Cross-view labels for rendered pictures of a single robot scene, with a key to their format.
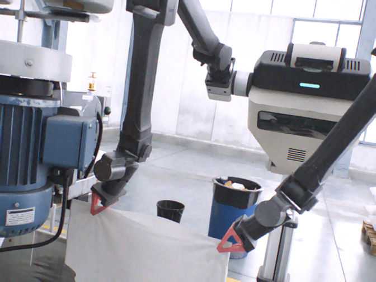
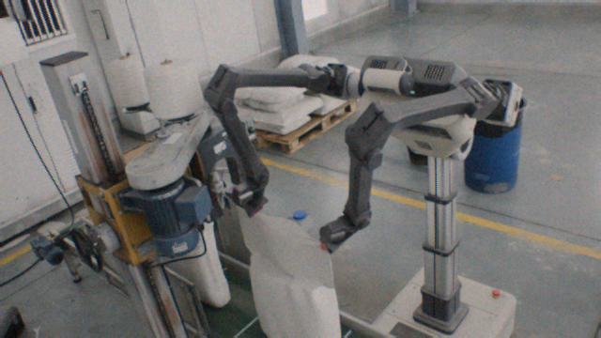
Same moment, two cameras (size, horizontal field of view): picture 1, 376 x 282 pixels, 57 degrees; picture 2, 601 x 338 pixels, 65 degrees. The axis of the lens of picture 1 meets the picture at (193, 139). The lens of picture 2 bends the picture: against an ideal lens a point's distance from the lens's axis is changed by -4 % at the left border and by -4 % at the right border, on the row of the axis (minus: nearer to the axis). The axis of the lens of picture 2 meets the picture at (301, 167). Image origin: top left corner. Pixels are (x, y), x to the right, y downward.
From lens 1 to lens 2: 1.06 m
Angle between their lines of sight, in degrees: 34
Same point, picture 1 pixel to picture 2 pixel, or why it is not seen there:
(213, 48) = (302, 84)
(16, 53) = (146, 179)
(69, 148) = (189, 214)
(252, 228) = not seen: hidden behind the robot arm
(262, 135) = not seen: hidden behind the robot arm
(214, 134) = not seen: outside the picture
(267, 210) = (325, 233)
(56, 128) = (179, 206)
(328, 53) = (389, 83)
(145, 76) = (237, 142)
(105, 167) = (236, 196)
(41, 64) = (160, 179)
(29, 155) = (172, 220)
